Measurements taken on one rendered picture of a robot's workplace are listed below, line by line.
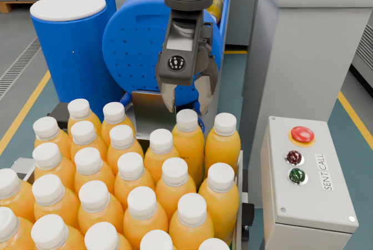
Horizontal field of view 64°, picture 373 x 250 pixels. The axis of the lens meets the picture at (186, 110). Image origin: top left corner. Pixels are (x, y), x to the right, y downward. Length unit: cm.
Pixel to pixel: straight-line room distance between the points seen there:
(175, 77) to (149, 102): 30
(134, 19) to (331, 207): 51
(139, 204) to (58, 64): 92
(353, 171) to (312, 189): 167
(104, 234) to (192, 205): 12
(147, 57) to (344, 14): 67
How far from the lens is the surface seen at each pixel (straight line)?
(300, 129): 52
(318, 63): 117
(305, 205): 44
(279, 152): 49
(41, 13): 124
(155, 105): 69
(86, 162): 49
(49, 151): 53
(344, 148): 225
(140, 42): 70
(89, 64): 125
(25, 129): 241
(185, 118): 54
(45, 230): 44
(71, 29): 118
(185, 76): 39
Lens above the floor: 144
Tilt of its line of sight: 39 degrees down
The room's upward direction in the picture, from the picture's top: straight up
